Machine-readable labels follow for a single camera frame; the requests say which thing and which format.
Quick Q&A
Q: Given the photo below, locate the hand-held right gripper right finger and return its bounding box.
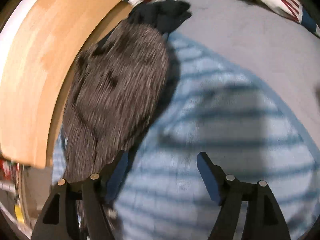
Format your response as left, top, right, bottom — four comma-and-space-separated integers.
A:
197, 152, 292, 240

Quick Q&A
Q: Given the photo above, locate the dark navy garment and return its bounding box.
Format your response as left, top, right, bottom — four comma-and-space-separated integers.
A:
127, 0, 192, 34

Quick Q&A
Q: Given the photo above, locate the brown speckled knit sweater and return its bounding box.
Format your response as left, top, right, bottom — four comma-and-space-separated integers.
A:
61, 20, 173, 230

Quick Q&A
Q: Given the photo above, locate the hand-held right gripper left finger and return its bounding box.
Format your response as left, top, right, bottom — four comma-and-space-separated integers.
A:
31, 150, 129, 240

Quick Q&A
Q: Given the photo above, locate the blue striped duvet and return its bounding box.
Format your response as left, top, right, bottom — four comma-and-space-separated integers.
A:
51, 32, 317, 240

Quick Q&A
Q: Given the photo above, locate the wooden headboard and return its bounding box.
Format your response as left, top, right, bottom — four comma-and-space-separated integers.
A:
0, 0, 135, 169

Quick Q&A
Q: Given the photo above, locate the grey bed sheet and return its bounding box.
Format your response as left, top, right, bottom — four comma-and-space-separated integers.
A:
170, 0, 320, 140

